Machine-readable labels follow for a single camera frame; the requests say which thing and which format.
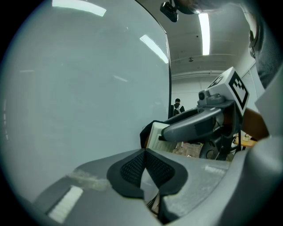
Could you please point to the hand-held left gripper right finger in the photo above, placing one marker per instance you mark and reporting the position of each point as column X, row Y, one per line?
column 199, row 181

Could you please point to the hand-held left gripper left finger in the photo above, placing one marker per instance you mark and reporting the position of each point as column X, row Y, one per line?
column 92, row 176

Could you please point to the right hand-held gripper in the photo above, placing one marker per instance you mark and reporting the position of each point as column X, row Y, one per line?
column 230, row 88

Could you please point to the white eraser with black felt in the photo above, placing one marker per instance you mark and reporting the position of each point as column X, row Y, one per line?
column 155, row 132

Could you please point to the person's right forearm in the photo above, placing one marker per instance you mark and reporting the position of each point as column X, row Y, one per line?
column 254, row 123

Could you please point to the wooden table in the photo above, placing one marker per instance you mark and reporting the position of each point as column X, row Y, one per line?
column 248, row 143

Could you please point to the small ceiling-mounted device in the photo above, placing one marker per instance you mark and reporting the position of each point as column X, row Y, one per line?
column 190, row 59

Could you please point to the person's white sleeve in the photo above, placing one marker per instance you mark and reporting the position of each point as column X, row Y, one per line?
column 272, row 106

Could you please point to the long ceiling light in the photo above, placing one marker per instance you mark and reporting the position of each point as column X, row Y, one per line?
column 204, row 33

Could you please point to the person's grey top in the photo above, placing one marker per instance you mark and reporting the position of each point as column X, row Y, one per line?
column 267, row 44

